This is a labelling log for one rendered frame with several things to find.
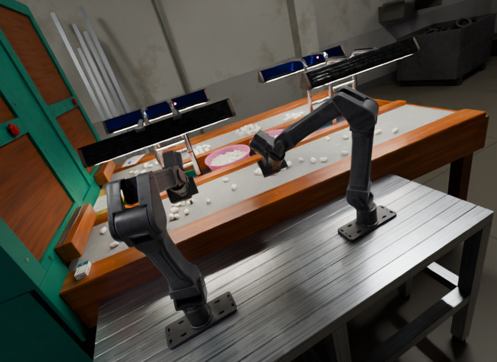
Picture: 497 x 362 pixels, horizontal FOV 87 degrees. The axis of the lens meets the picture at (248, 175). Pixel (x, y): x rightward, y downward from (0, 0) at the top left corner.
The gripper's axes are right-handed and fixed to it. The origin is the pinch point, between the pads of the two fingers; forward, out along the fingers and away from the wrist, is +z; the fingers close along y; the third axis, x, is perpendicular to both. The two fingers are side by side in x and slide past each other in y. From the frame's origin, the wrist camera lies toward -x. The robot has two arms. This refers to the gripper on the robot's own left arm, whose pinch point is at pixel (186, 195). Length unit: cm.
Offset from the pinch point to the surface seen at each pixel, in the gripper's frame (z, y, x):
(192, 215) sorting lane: 9.7, 0.9, 6.7
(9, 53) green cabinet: 0, 47, -86
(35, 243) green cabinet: -8.1, 48.4, -0.9
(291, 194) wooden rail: -5.0, -36.6, 16.0
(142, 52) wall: 169, 0, -227
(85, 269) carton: -3.3, 38.6, 12.0
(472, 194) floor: 65, -175, 57
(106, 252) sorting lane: 8.7, 35.6, 7.6
